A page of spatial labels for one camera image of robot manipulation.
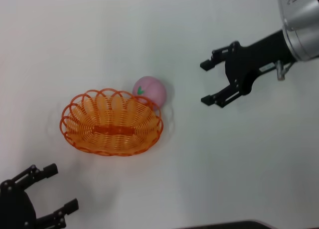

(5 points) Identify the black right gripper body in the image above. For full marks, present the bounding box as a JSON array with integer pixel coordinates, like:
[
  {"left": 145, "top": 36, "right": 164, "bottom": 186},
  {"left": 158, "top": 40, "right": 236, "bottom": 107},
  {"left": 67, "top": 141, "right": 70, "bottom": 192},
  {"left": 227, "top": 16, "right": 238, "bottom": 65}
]
[{"left": 224, "top": 29, "right": 298, "bottom": 96}]

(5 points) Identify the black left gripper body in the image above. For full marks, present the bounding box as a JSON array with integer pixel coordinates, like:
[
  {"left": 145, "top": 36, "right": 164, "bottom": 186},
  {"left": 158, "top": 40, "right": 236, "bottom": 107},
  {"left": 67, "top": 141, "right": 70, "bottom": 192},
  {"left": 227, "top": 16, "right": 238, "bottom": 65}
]
[{"left": 0, "top": 180, "right": 38, "bottom": 229}]

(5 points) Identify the pink toy peach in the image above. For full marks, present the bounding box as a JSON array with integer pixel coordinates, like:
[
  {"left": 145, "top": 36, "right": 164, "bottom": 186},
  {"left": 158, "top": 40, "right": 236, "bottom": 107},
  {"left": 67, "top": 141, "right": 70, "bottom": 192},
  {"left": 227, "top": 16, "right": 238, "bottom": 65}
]
[{"left": 132, "top": 76, "right": 167, "bottom": 112}]

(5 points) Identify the orange wire basket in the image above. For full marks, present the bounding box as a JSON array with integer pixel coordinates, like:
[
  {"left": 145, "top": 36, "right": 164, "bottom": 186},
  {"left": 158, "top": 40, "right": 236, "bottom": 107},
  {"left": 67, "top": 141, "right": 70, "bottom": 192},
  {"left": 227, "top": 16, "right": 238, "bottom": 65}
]
[{"left": 59, "top": 88, "right": 164, "bottom": 157}]

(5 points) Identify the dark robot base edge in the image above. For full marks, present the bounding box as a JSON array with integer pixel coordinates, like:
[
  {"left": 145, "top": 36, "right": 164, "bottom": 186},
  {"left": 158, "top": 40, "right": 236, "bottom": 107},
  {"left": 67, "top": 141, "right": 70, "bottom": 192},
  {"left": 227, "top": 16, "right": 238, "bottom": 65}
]
[{"left": 174, "top": 220, "right": 275, "bottom": 229}]

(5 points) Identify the silver cable connector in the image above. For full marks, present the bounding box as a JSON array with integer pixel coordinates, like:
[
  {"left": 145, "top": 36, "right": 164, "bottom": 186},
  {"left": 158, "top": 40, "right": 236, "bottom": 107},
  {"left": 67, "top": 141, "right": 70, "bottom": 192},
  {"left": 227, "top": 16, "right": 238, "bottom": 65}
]
[{"left": 275, "top": 59, "right": 295, "bottom": 81}]

